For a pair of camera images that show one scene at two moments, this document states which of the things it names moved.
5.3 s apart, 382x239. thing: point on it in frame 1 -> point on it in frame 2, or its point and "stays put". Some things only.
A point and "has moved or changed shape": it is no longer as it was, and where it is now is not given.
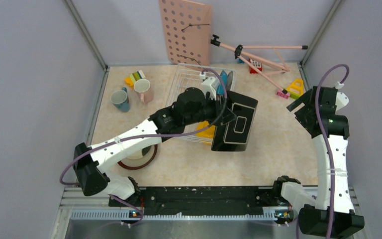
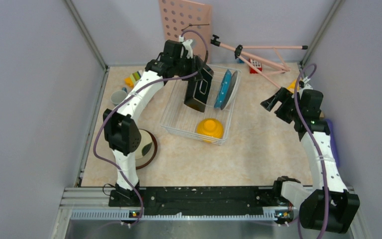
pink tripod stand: x=238 y=51 stays put
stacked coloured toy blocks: x=131 y=80 stays put
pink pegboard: x=188 y=27 stays put
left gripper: x=219 y=105 -> x=192 y=60
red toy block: x=256 y=63 stays put
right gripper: x=304 y=99 -> x=284 y=96
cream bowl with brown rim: x=141 y=159 stays put
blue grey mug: x=120 y=99 stays put
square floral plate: x=232 y=134 has moved or changed shape
